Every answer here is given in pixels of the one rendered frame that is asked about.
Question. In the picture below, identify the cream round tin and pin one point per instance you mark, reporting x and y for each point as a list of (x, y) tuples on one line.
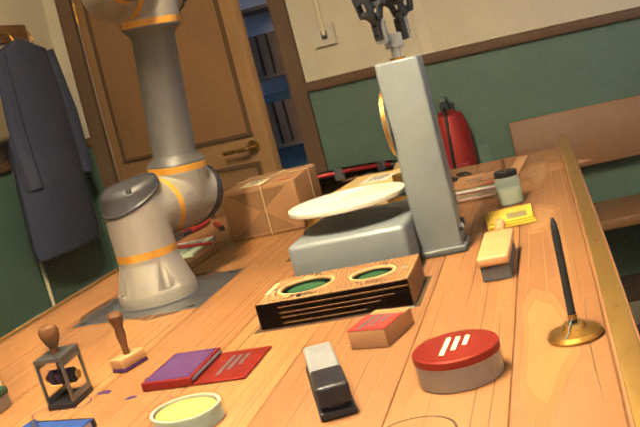
[(187, 409)]

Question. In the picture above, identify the brass pen stand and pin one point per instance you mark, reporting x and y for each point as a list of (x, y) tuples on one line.
[(577, 334)]

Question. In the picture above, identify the cream round scale pan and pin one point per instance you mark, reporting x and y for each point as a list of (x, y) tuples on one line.
[(345, 201)]

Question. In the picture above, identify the grey hanging coat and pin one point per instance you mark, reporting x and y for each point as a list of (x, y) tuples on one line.
[(40, 147)]

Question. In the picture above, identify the red fire extinguisher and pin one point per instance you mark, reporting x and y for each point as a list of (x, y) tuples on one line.
[(457, 139)]

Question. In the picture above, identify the flat brown parcel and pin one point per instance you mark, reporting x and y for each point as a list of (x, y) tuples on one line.
[(482, 174)]

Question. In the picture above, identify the striped envelope stack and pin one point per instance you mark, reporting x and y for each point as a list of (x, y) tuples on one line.
[(196, 242)]

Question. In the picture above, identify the cream glue jar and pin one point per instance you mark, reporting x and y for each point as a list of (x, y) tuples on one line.
[(508, 188)]

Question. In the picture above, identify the wooden hand stamp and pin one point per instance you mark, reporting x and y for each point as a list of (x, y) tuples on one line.
[(125, 347)]

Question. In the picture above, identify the cream topped grey blotter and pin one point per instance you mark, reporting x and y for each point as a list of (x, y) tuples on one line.
[(496, 254)]

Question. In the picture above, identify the blue shelf unit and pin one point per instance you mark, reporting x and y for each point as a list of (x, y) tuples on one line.
[(272, 72)]

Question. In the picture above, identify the large tied cardboard parcel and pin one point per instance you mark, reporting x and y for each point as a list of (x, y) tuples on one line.
[(270, 202)]

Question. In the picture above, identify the brass rimmed scale dial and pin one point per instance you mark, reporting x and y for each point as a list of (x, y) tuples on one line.
[(384, 122)]

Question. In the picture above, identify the brown wooden bench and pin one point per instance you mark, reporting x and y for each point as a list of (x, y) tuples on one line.
[(590, 132)]

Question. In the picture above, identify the red open ink pad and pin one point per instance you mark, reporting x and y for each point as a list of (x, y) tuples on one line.
[(205, 368)]

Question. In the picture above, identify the silver zero cap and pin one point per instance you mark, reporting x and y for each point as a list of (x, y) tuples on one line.
[(395, 44)]

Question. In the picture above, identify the small labelled cardboard parcel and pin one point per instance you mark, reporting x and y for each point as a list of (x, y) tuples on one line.
[(372, 179)]

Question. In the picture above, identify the red and black hoop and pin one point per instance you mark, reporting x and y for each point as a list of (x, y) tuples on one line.
[(350, 170)]

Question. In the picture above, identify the red lidded round tin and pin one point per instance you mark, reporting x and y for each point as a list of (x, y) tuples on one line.
[(457, 362)]

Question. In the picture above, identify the grey parcel scale body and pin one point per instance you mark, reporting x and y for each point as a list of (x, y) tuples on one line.
[(417, 147)]

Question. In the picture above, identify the metal frame date stamp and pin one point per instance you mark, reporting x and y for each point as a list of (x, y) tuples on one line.
[(60, 372)]

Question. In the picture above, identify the red topped cardboard box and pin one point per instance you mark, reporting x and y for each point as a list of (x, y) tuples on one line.
[(380, 329)]

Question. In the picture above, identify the blue book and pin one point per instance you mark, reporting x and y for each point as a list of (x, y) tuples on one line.
[(65, 422)]

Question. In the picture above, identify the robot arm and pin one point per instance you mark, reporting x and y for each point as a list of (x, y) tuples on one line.
[(161, 112)]

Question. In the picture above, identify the black pen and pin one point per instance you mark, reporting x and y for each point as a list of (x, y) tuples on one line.
[(562, 267)]

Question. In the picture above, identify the wooden side rest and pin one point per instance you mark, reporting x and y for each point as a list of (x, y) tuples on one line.
[(345, 294)]

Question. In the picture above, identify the brown wooden door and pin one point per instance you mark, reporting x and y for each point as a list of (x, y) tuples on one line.
[(220, 72)]

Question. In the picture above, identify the grey and black stapler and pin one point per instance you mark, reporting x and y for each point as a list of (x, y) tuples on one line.
[(327, 382)]

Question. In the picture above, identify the wooden coat rack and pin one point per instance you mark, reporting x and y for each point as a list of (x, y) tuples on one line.
[(12, 33)]

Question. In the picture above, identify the yellow label pad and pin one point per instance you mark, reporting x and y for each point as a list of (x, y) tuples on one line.
[(512, 217)]

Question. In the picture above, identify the brass counter rail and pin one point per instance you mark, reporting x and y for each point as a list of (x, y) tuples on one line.
[(600, 257)]

